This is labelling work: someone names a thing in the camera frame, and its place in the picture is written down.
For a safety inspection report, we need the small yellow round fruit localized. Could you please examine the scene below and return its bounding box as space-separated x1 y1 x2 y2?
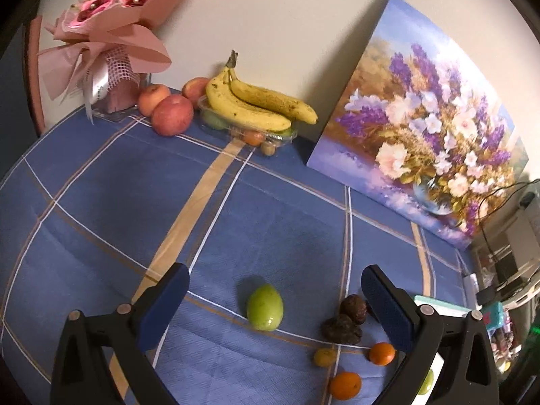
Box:
313 347 338 368

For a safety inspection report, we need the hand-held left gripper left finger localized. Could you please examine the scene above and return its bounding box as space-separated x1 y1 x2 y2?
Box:
50 262 190 405

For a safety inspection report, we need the black cable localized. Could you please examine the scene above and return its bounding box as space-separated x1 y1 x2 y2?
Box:
480 179 540 264

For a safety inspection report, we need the red yellow apple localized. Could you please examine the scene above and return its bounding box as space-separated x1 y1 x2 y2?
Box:
182 77 211 101

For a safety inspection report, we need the small orange tangerine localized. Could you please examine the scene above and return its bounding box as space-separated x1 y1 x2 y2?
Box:
369 342 396 366
329 372 362 401

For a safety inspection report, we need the green mango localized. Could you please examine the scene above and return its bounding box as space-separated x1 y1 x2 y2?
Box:
246 284 284 332

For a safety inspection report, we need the white tray with teal rim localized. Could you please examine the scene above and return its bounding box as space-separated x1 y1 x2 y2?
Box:
413 294 482 405

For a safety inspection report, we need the clear plastic fruit container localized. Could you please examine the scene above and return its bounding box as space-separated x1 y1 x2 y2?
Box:
197 95 299 157

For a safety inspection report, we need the clear glass vase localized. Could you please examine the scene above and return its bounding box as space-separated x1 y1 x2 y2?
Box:
92 72 153 121

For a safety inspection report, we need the small red apple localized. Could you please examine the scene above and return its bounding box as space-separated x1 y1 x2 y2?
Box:
138 83 171 117

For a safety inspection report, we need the green round fruit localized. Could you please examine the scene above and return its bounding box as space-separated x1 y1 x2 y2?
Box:
417 367 435 396

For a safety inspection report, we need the flower painting canvas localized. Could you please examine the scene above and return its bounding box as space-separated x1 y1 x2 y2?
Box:
306 0 530 250

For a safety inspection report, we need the dark wrinkled passion fruit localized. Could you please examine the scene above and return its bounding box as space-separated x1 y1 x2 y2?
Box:
340 294 369 325
321 314 363 345

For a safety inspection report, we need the white power strip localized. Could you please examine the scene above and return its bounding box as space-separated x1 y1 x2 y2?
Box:
462 273 480 301

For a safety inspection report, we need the pink wrapped flower bouquet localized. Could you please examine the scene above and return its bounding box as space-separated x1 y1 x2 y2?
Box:
37 0 212 124

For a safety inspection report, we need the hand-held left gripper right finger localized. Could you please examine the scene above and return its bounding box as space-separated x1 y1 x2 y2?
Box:
360 264 501 405

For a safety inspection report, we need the teal box with red patch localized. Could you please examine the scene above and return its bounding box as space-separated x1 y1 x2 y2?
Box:
481 301 505 330

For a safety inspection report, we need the blue plaid tablecloth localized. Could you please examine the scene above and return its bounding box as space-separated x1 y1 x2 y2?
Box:
0 88 482 405

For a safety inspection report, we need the yellow banana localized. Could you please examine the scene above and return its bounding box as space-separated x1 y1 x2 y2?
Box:
229 67 319 126
205 50 293 133

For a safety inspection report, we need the large red apple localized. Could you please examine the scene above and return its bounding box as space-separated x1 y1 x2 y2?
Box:
152 95 195 137

